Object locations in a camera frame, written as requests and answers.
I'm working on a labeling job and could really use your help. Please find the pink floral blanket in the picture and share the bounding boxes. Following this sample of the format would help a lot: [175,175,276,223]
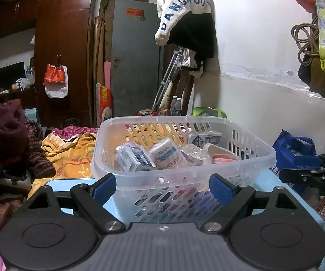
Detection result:
[52,126,98,140]

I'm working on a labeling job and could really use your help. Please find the green white bag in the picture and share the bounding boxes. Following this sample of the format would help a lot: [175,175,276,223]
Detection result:
[192,107,228,118]

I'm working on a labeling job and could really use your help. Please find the yellow blanket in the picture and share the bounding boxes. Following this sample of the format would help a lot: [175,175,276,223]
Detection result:
[28,133,99,198]

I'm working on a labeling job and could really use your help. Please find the clear plastic pack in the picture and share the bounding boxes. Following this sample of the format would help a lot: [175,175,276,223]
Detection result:
[179,143,212,166]

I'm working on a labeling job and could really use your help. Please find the pink white tissue pack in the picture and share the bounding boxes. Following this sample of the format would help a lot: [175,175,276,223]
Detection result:
[212,154,240,164]

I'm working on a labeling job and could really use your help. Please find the teal box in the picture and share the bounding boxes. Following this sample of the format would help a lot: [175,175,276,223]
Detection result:
[24,108,40,125]

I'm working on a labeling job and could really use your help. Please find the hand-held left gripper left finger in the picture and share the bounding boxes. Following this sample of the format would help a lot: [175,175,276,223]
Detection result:
[24,173,125,236]

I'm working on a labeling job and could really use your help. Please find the white black hanging jacket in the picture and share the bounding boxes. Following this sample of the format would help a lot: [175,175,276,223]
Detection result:
[154,0,216,78]

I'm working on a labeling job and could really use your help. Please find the large orange white plastic bag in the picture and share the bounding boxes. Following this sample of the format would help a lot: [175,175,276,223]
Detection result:
[43,63,68,99]

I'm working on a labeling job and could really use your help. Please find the white plastic basket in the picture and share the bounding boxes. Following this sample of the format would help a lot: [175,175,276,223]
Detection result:
[91,116,277,223]

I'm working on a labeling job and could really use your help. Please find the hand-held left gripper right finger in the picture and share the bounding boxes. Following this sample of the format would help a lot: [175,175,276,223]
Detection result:
[201,173,300,234]

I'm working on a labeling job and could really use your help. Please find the grey door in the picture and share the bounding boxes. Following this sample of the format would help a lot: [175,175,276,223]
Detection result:
[110,0,163,117]

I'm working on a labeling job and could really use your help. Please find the dark printed box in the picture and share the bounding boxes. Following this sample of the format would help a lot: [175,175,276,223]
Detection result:
[188,132,223,147]

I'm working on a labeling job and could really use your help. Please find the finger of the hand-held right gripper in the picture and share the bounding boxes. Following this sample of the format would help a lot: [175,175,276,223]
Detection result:
[293,155,325,168]
[279,167,325,189]

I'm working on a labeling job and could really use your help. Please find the wooden planks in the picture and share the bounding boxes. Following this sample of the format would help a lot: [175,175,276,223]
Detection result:
[87,0,109,127]

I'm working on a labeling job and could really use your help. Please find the pink paper roll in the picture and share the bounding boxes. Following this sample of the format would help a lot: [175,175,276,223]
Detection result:
[104,61,111,89]

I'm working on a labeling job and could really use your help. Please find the red gift bag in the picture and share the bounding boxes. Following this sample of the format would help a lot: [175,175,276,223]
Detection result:
[99,86,113,125]

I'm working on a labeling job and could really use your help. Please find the purple cloth heap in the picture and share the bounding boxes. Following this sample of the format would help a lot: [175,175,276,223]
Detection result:
[0,102,29,153]

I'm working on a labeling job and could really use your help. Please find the blue shopping bag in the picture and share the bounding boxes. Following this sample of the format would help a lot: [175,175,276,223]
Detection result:
[272,130,317,195]

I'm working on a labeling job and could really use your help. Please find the plaid cloth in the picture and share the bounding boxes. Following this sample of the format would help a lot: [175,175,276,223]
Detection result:
[24,119,56,178]

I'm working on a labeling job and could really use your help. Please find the coiled rope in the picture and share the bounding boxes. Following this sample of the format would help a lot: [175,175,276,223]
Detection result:
[291,14,325,79]

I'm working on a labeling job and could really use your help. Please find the dark hanging bag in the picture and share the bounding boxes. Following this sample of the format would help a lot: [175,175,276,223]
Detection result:
[297,11,325,99]

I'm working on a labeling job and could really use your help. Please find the black monitor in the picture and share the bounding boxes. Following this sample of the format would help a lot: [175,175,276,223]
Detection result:
[0,61,26,86]

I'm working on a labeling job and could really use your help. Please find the metal crutches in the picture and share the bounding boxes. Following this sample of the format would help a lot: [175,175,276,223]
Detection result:
[152,49,184,112]

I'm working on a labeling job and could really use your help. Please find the white blue printed packet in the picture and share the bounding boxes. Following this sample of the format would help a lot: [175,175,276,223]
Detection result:
[150,138,187,170]

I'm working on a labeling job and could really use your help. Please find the yellow green strap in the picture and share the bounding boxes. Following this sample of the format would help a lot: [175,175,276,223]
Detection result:
[311,0,325,71]

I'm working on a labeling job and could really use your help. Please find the brown wooden wardrobe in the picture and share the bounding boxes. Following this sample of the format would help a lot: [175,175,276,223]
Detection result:
[0,0,98,127]

